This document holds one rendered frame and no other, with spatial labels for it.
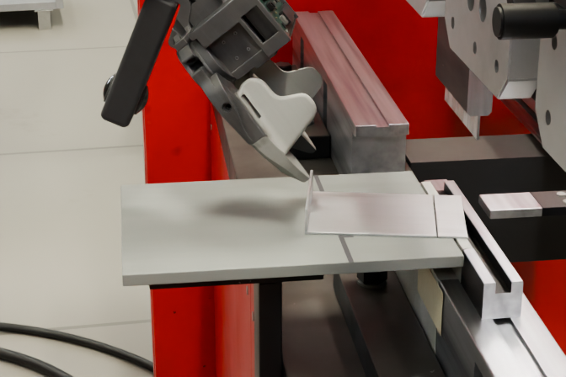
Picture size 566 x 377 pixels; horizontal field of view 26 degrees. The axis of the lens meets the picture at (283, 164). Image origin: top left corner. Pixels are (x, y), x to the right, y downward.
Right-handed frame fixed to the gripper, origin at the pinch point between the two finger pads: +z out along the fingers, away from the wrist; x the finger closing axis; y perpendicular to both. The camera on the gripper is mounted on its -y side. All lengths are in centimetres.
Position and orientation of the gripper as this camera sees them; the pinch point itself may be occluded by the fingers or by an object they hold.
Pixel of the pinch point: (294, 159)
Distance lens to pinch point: 101.0
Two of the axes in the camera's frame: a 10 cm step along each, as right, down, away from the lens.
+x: 0.9, -3.7, 9.2
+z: 6.3, 7.4, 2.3
